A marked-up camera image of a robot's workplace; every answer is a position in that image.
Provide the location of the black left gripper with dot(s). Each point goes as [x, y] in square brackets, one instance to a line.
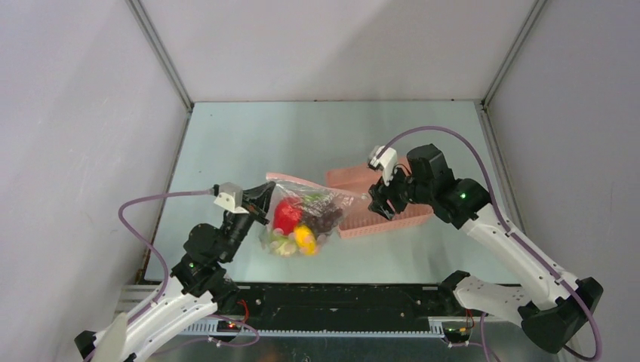
[257, 201]

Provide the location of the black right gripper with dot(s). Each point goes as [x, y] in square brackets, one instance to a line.
[382, 194]

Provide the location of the red bell pepper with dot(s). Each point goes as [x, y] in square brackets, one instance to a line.
[287, 215]

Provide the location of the clear zip top bag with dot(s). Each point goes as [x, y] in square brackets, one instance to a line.
[309, 192]

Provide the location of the green leafy lettuce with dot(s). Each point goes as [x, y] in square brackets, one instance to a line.
[283, 247]

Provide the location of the dark purple grape bunch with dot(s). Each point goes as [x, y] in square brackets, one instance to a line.
[321, 217]

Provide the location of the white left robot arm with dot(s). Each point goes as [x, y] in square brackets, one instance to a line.
[196, 287]

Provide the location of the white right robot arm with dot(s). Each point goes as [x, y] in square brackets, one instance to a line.
[550, 304]

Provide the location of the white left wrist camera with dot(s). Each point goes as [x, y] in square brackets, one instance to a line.
[229, 197]

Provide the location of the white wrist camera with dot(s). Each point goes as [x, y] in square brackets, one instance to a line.
[383, 159]
[229, 197]

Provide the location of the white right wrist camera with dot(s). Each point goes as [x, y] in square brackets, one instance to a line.
[383, 159]

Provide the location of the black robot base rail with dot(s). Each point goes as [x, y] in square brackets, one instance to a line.
[338, 309]

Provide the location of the left aluminium frame post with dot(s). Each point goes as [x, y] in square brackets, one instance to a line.
[154, 40]

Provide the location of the aluminium frame post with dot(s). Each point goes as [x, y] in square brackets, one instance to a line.
[513, 51]
[154, 40]

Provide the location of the right aluminium frame post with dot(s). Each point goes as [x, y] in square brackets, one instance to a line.
[513, 51]

